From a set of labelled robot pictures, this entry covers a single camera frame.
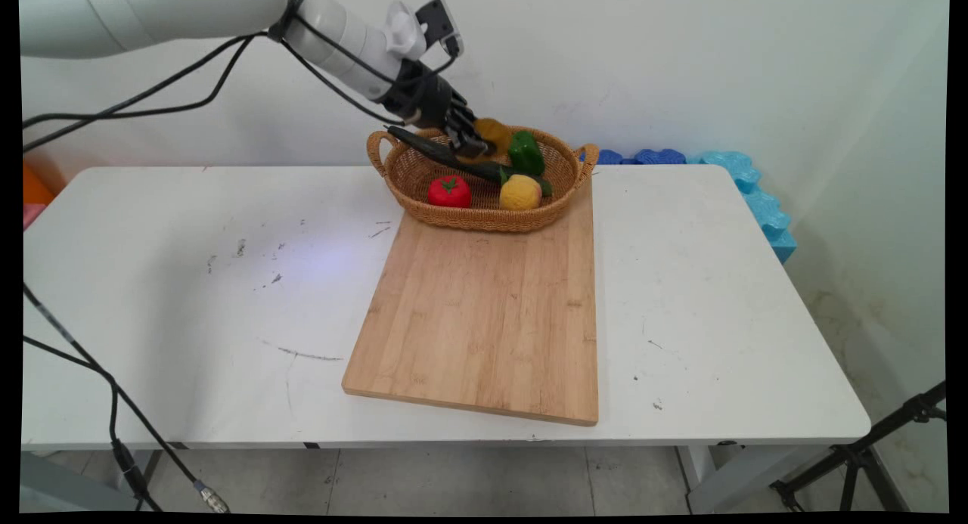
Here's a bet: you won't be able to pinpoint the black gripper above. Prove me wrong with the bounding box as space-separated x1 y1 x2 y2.
387 60 495 160

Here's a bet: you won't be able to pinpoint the brown toy potato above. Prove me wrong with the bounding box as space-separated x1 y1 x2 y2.
473 118 516 163

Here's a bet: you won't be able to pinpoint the dark green toy cucumber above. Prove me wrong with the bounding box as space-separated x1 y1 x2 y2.
383 125 553 197

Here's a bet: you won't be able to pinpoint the green toy bell pepper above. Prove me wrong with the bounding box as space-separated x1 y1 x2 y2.
507 130 547 177

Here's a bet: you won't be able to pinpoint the red toy tomato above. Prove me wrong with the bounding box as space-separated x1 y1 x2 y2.
427 175 473 209

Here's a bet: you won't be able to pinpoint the yellow toy lemon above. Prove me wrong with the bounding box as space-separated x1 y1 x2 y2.
499 174 544 211

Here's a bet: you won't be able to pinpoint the woven wicker basket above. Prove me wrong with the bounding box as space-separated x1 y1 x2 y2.
367 123 600 233

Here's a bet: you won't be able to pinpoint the wooden cutting board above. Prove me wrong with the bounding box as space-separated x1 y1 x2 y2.
342 178 600 426

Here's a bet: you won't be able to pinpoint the blue foam mats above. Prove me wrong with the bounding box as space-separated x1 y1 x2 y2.
687 151 798 265

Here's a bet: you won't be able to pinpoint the white table leg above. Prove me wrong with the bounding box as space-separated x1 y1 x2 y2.
675 442 842 515
121 448 166 504

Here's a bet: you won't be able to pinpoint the orange box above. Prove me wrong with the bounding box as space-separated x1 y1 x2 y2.
23 164 58 230

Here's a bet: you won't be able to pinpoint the black tripod stand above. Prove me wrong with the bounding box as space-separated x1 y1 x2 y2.
769 380 948 513

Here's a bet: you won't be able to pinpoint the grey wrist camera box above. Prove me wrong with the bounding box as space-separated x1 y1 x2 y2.
414 0 464 57

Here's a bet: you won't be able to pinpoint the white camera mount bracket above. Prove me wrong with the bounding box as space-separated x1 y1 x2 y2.
383 1 429 61

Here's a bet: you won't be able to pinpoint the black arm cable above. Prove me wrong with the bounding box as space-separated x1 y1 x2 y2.
21 0 462 132
21 33 413 156

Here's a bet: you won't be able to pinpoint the black cable with silver plug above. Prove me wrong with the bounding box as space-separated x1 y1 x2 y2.
21 335 231 514

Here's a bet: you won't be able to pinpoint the black cable with striped sleeve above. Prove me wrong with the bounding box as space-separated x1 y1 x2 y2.
21 282 163 513

